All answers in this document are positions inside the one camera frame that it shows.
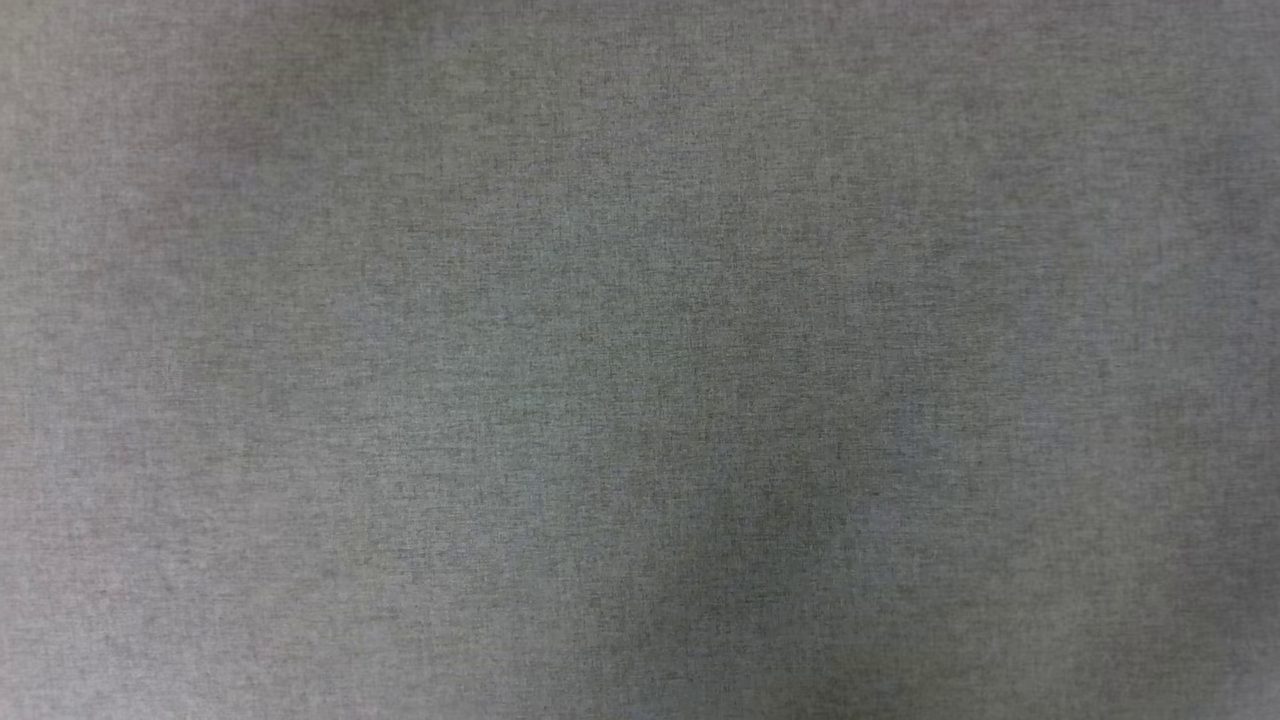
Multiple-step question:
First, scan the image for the grey fabric sofa cushion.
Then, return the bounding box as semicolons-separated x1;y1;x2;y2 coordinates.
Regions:
0;0;1280;720

